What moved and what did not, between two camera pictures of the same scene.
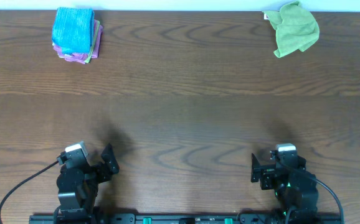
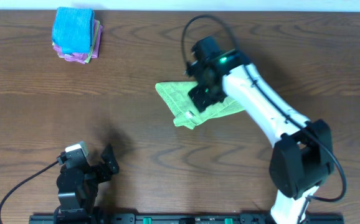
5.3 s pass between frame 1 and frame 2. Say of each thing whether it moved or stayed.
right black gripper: moved
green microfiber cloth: moved
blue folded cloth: stayed
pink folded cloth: stayed
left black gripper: stayed
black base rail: stayed
